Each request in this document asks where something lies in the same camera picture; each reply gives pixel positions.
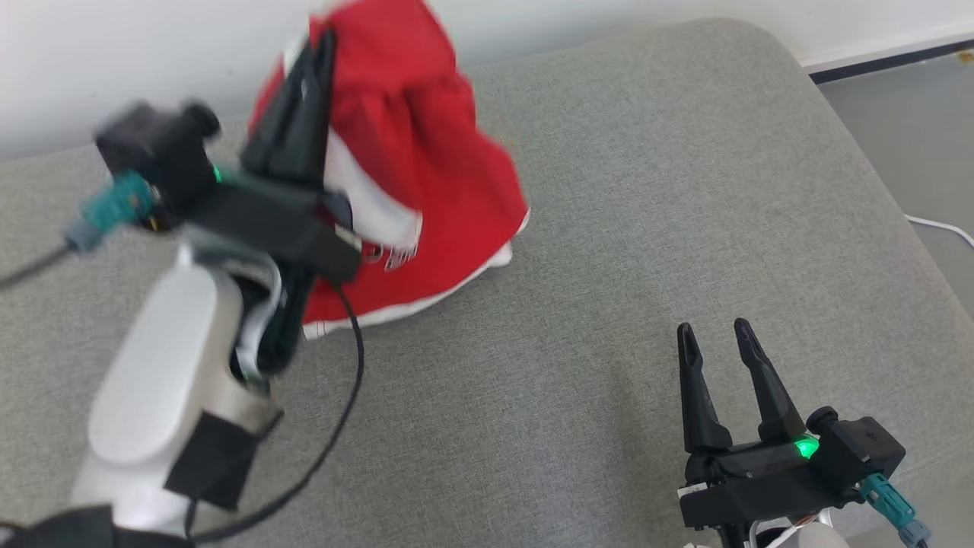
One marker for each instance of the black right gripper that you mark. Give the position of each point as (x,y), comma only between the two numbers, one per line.
(753,483)

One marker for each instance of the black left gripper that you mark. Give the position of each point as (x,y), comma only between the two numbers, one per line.
(281,224)

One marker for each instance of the red shorts with white stripe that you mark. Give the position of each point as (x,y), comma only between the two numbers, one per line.
(426,137)

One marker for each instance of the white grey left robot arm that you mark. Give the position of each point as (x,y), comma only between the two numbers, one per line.
(152,380)

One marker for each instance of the grey fabric sofa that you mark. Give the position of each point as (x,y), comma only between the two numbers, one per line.
(609,304)

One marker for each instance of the black skirting strip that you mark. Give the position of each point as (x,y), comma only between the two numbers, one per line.
(890,62)

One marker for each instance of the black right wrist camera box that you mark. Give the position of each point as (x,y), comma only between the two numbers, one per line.
(860,449)

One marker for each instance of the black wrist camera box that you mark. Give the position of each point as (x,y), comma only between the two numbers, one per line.
(860,449)
(163,152)

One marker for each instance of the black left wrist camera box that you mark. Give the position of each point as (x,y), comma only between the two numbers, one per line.
(163,152)

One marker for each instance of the teal right camera connector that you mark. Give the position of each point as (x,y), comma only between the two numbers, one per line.
(890,506)

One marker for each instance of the teal camera connector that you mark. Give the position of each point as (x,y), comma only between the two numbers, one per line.
(890,506)
(114,209)

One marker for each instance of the teal left camera connector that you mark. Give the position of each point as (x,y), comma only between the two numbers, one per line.
(114,209)

